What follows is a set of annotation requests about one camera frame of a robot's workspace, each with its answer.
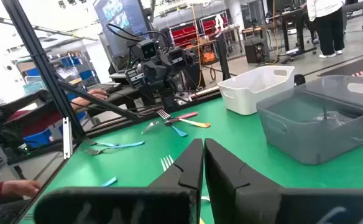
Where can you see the red bin shelf rack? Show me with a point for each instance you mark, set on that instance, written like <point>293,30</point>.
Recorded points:
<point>184,34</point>

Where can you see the black keyboard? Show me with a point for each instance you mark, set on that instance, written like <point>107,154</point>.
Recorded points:
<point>105,86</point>

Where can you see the white metal bracket strip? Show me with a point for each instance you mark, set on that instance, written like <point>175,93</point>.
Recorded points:
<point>67,137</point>

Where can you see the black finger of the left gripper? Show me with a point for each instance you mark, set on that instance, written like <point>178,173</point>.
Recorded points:
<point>135,77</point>
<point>176,57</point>

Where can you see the person's hand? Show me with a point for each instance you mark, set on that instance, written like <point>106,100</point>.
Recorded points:
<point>23,187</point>

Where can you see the black side desk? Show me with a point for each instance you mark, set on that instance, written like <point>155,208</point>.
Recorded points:
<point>128,95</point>

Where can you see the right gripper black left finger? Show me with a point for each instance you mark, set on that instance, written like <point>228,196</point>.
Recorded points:
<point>181,177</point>

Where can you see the black table frame rail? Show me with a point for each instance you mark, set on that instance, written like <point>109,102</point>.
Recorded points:
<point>211,96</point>

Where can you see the grey translucent plastic bin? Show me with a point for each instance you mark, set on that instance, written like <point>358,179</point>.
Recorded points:
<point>309,146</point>

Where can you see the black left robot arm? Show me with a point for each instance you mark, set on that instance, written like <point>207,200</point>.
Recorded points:
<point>168,101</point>

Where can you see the green table mat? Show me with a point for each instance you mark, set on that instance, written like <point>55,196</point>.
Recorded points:
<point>231,140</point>

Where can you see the person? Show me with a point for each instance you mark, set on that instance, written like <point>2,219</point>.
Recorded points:
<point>35,121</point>
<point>327,28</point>

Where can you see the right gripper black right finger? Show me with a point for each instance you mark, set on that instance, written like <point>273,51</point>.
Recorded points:
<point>231,186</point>

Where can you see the shelf with blue bins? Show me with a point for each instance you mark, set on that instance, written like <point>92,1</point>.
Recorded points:
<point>72,60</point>

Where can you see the black rounded object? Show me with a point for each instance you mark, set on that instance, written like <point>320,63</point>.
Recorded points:
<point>299,80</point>

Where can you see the large display screen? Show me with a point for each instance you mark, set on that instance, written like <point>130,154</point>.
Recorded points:
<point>119,18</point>

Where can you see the wooden top workbench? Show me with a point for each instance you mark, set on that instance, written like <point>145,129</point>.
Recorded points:
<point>223,56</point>

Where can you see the white plastic bin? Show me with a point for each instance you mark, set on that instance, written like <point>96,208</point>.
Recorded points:
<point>246,96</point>

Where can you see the blue plastic crate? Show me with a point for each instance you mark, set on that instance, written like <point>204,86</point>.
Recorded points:
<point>38,138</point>

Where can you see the black computer case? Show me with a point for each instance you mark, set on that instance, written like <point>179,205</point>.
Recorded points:
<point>254,51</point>

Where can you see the black standing desk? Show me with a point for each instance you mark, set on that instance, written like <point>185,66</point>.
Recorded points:
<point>288,31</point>

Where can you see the black frame strut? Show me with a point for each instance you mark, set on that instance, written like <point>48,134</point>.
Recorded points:
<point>37,53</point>
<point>100,101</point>

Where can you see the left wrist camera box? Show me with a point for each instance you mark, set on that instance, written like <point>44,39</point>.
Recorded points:
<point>148,49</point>

